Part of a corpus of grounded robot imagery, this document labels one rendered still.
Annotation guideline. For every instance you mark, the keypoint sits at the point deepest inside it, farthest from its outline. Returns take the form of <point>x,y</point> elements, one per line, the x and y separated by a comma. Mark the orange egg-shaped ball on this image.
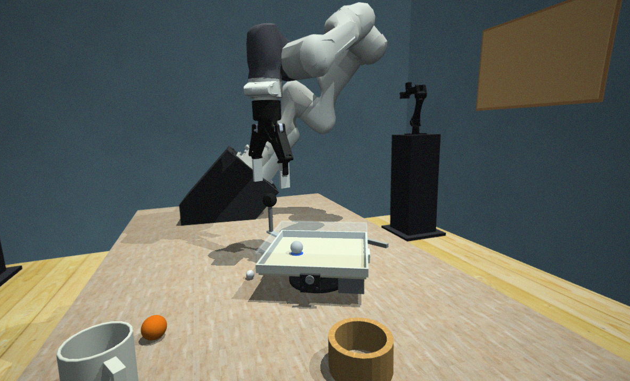
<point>153,327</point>

